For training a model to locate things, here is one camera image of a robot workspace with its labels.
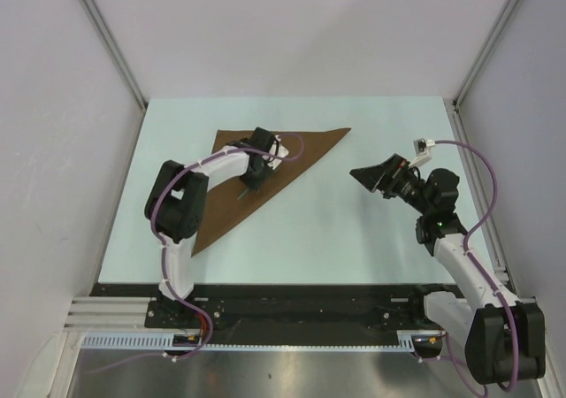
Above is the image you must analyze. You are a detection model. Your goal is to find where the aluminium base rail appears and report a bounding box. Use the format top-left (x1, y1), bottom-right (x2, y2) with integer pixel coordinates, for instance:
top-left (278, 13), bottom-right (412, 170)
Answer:
top-left (63, 295), bottom-right (542, 333)

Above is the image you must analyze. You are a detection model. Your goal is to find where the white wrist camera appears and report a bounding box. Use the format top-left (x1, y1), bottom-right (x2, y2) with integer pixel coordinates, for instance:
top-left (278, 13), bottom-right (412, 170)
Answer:
top-left (410, 138), bottom-right (436, 167)
top-left (264, 134), bottom-right (289, 172)

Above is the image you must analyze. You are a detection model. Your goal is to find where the white slotted cable duct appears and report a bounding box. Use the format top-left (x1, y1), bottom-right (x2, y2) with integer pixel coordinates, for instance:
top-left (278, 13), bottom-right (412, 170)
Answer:
top-left (81, 329), bottom-right (414, 353)

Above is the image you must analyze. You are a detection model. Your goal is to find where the teal plastic spoon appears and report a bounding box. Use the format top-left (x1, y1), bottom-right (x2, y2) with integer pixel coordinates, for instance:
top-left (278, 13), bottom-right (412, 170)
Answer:
top-left (237, 188), bottom-right (249, 200)

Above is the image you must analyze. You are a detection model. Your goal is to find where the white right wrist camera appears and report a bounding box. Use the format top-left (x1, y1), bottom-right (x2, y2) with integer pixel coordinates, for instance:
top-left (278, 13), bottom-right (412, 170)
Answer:
top-left (410, 138), bottom-right (436, 167)

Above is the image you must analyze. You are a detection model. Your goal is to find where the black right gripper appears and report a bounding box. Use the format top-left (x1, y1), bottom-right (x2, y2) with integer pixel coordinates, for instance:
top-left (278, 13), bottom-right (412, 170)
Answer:
top-left (350, 154), bottom-right (432, 215)

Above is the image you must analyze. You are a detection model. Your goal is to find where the brown cloth napkin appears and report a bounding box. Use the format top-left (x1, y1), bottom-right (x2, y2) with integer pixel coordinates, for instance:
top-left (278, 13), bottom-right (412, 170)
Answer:
top-left (192, 127), bottom-right (350, 256)

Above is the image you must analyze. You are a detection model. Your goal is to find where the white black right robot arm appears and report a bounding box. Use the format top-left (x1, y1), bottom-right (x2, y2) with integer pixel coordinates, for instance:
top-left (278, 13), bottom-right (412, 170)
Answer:
top-left (350, 154), bottom-right (546, 387)

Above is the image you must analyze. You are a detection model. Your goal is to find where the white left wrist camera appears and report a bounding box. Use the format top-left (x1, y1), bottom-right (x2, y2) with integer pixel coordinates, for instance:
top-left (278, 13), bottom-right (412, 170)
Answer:
top-left (264, 134), bottom-right (289, 172)

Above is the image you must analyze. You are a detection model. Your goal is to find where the aluminium frame post right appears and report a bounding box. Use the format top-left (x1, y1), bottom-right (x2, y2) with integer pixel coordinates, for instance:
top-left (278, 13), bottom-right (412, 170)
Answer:
top-left (451, 0), bottom-right (523, 109)

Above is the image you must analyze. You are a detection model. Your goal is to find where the aluminium frame post left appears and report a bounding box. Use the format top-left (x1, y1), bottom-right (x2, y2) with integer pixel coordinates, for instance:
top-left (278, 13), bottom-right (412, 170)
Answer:
top-left (65, 0), bottom-right (149, 110)

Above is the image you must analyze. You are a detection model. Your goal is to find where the aluminium frame post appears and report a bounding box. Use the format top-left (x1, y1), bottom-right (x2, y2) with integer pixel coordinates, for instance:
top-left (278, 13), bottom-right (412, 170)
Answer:
top-left (451, 0), bottom-right (523, 109)
top-left (65, 0), bottom-right (149, 110)

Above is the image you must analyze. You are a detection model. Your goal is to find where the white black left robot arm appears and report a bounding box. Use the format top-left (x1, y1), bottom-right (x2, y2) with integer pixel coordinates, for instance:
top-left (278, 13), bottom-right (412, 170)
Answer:
top-left (144, 127), bottom-right (289, 327)

